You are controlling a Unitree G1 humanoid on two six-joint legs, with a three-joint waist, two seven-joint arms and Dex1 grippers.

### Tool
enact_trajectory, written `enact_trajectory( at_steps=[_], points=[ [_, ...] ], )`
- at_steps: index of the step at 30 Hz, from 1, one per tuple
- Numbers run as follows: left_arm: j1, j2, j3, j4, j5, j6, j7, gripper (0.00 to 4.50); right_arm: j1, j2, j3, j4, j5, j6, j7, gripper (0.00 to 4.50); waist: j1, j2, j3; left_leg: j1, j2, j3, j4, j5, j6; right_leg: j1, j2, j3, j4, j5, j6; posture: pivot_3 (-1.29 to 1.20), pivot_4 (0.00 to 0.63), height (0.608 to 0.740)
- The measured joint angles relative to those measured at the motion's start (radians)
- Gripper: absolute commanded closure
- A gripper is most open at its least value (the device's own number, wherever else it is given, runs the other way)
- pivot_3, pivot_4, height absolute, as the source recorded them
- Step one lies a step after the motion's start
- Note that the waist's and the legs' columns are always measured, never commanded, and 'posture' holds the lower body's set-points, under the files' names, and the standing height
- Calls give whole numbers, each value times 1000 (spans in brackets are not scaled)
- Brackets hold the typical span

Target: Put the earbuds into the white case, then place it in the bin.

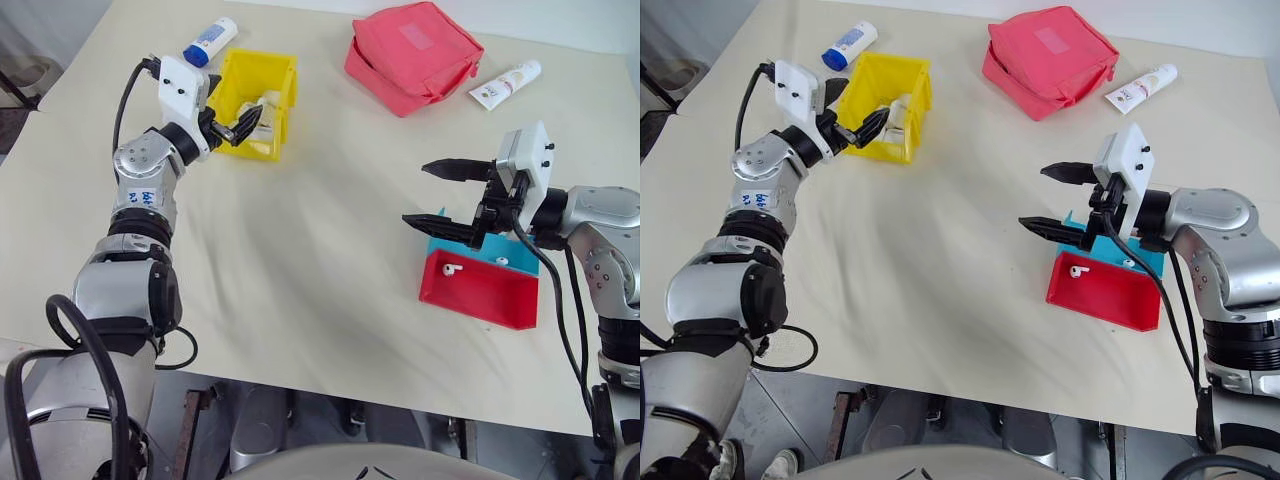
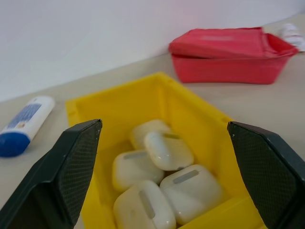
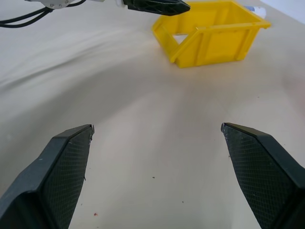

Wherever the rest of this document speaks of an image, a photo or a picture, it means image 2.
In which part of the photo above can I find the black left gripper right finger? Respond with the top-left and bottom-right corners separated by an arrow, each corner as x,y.
227,121 -> 305,229

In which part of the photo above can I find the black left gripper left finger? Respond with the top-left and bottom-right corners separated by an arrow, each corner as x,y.
0,118 -> 103,229

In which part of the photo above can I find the white earbud charging case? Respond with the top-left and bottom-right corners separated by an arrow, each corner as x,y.
159,164 -> 224,226
113,180 -> 177,229
112,149 -> 165,192
144,130 -> 194,171
130,119 -> 173,151

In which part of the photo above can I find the yellow plastic bin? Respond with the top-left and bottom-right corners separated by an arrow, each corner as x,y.
65,72 -> 268,229

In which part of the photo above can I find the white tube with blue cap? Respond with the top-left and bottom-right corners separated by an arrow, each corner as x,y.
0,95 -> 56,158

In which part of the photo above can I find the red fabric box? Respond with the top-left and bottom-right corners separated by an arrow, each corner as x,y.
171,33 -> 299,85

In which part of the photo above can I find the white printed package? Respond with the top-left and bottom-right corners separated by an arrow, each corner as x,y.
278,23 -> 305,52

